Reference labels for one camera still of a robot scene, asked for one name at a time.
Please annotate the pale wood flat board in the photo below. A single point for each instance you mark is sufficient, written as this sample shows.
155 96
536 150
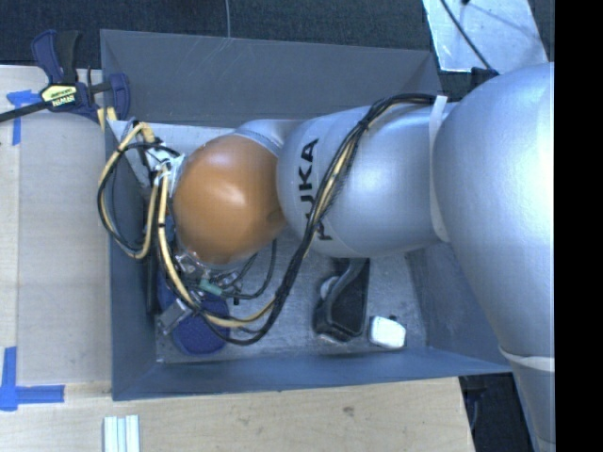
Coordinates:
61 252

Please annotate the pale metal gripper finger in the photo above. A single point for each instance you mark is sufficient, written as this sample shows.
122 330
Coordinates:
173 317

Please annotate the dark blue round thing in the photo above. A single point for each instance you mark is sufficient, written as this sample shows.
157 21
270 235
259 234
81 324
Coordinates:
202 334

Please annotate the small white block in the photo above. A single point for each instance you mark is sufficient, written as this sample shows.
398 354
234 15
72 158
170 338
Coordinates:
387 332

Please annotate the grey metal bin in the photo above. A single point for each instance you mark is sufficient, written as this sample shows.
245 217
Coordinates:
245 78

